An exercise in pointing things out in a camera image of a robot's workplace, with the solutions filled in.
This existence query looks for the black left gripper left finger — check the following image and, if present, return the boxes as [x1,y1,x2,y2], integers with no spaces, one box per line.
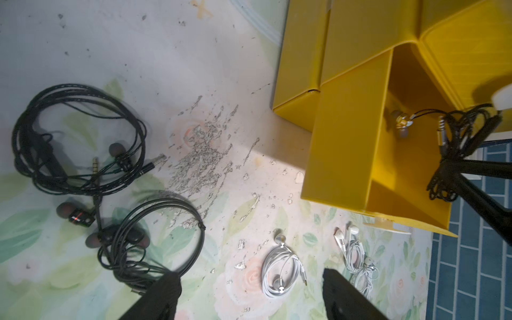
[120,272,182,320]

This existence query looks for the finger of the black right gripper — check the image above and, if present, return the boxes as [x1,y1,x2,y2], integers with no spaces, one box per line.
[439,159,512,247]

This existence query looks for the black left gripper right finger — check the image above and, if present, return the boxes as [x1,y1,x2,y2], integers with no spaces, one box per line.
[322,268,387,320]

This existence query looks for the small black wired earphones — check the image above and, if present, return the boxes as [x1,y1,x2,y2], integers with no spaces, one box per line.
[390,103,503,203]

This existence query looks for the yellow drawer cabinet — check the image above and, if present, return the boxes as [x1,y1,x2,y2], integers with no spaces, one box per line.
[273,1,511,235]

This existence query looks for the white earphones right coil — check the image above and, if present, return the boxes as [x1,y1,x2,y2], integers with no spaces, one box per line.
[351,257,380,299]

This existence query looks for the black earphones lower coil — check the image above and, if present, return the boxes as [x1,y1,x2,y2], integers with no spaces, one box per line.
[56,197,206,295]

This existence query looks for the white earphones left coil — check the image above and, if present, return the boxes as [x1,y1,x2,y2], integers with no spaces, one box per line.
[260,229,308,299]

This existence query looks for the black earphones large coil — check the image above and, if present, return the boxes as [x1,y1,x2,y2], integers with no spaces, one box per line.
[11,83,166,197]

